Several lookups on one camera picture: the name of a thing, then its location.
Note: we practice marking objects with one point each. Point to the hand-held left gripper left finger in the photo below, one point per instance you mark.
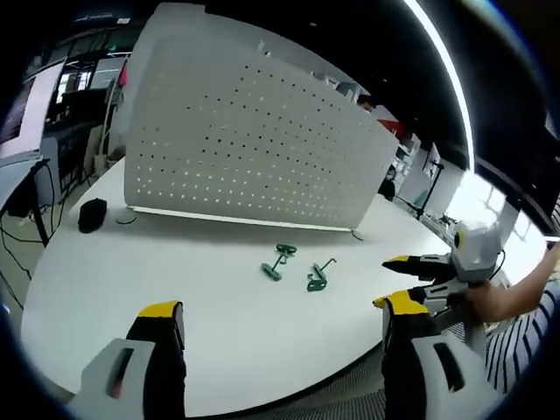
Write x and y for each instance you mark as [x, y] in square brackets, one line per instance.
[131, 367]

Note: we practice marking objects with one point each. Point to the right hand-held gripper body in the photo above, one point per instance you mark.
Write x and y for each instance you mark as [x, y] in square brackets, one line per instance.
[477, 254]

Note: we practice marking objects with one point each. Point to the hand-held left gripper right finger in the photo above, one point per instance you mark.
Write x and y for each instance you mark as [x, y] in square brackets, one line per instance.
[437, 372]

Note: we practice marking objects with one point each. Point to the green hook assembly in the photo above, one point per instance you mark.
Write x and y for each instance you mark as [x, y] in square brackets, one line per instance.
[318, 277]
[277, 262]

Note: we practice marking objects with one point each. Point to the white perforated mounting plate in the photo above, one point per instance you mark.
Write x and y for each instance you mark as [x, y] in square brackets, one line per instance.
[262, 131]

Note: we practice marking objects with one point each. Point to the round grey plate foot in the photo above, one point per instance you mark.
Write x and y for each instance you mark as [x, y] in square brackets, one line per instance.
[126, 219]
[359, 235]

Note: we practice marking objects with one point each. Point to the person's right hand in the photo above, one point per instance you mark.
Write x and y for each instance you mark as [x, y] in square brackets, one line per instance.
[479, 302]

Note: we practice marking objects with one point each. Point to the black tripod stand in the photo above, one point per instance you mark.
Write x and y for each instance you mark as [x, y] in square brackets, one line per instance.
[431, 188]

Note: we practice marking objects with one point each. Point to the person's striped shirt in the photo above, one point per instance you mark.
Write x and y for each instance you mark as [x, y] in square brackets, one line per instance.
[525, 345]

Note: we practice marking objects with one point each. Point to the black pouch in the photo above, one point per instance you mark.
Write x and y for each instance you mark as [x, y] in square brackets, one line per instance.
[92, 214]

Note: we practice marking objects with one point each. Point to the long ceiling light strip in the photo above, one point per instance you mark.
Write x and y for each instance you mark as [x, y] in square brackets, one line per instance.
[455, 87]

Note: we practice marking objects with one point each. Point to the monitor screen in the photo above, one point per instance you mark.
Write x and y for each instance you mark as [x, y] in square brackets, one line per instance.
[26, 109]

